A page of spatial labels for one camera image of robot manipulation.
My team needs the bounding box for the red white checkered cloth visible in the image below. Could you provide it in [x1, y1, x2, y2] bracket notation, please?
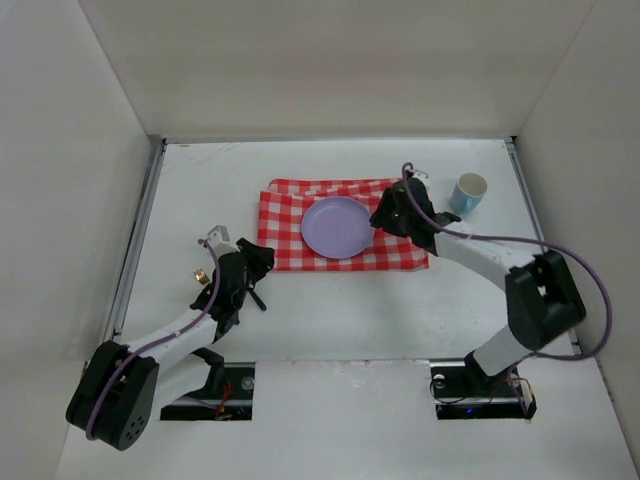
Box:
[257, 178, 429, 272]

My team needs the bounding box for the purple plastic plate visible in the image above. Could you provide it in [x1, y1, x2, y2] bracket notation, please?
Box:
[300, 196, 375, 260]

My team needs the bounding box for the light blue mug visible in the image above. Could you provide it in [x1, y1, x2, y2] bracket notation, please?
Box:
[450, 173, 488, 214]

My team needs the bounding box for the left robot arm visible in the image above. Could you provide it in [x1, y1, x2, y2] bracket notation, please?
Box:
[65, 232, 275, 451]

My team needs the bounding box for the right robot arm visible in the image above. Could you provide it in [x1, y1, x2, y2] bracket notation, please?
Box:
[370, 177, 586, 384]

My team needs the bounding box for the gold knife dark handle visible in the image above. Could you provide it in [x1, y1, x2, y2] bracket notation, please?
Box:
[248, 289, 267, 311]

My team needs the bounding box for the gold fork dark handle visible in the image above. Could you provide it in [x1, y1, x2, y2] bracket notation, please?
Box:
[193, 268, 211, 287]

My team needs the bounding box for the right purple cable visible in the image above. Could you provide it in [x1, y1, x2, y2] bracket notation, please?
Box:
[400, 161, 613, 361]

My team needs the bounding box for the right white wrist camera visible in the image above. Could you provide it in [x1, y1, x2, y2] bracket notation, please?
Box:
[405, 169, 430, 184]

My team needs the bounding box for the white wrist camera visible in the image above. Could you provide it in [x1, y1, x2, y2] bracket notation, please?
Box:
[405, 169, 430, 184]
[206, 225, 238, 257]

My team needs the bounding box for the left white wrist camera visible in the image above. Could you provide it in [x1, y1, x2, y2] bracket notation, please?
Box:
[206, 225, 238, 257]

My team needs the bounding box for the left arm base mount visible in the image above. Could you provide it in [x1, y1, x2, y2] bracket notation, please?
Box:
[159, 348, 256, 421]

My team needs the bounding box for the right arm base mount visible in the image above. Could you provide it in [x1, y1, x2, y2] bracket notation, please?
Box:
[428, 355, 537, 421]

